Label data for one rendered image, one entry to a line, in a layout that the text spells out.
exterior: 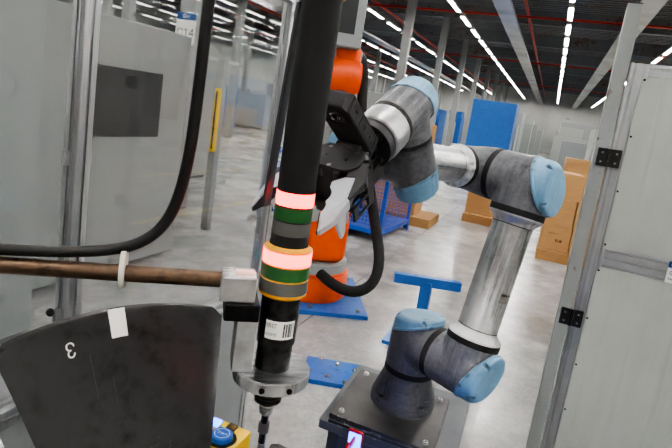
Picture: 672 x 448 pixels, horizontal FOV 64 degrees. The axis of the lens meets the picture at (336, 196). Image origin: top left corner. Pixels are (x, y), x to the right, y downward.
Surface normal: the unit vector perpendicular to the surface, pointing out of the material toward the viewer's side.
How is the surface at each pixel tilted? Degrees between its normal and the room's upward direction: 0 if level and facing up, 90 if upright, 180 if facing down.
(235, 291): 90
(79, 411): 54
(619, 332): 90
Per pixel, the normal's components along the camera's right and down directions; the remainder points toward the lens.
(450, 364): -0.68, -0.18
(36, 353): 0.37, -0.39
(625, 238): -0.37, 0.11
